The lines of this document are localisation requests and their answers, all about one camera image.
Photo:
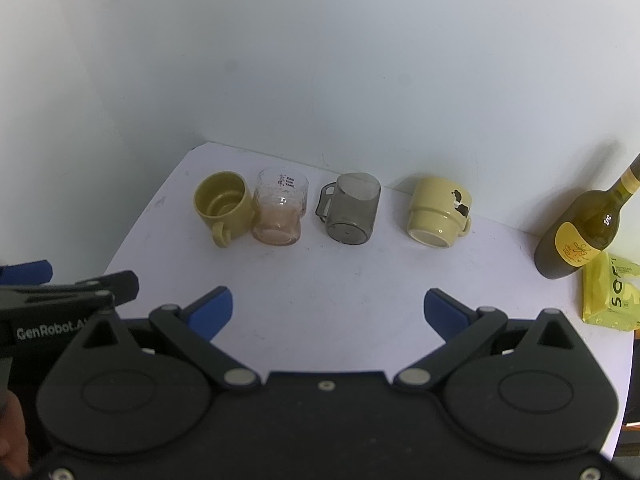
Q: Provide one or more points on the pink glass cup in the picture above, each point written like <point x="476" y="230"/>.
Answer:
<point x="280" y="212"/>

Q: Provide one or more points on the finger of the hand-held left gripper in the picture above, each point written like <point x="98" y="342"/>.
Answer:
<point x="119" y="285"/>
<point x="31" y="272"/>

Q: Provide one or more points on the yellow packet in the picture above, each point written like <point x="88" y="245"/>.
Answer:
<point x="612" y="292"/>

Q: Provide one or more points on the person's left hand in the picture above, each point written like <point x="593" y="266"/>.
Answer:
<point x="12" y="427"/>

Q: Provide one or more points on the grey transparent cup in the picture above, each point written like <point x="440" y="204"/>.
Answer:
<point x="352" y="212"/>

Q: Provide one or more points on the yellow cup with dog print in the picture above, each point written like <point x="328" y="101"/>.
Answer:
<point x="440" y="212"/>

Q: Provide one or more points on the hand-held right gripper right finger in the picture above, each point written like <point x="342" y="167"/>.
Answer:
<point x="444" y="310"/>

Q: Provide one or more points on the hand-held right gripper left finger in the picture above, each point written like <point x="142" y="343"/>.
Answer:
<point x="214" y="309"/>

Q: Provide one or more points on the green glass bottle yellow label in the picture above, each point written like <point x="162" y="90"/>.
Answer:
<point x="580" y="232"/>

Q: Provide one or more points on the olive green cup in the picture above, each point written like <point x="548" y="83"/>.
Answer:
<point x="222" y="205"/>

